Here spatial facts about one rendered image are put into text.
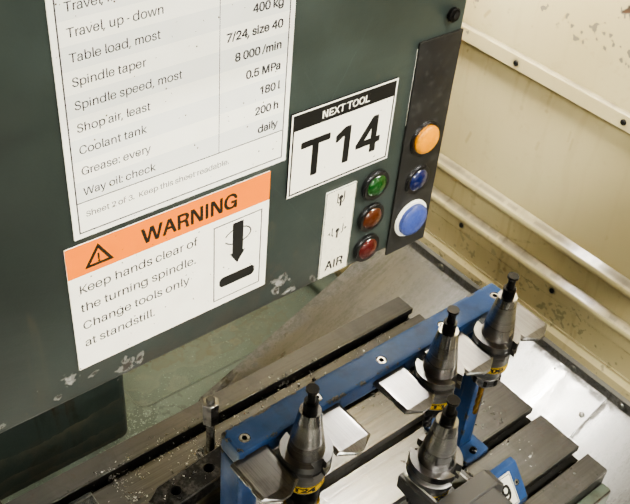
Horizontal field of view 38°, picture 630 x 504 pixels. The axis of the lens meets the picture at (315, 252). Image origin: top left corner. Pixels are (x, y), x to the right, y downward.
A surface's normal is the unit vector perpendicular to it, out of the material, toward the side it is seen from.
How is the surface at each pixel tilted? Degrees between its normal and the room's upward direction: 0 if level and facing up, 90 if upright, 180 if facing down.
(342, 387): 0
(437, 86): 90
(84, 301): 90
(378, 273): 24
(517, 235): 90
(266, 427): 0
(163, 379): 0
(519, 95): 90
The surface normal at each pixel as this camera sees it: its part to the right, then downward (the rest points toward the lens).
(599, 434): -0.25, -0.55
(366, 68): 0.62, 0.54
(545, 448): 0.07, -0.77
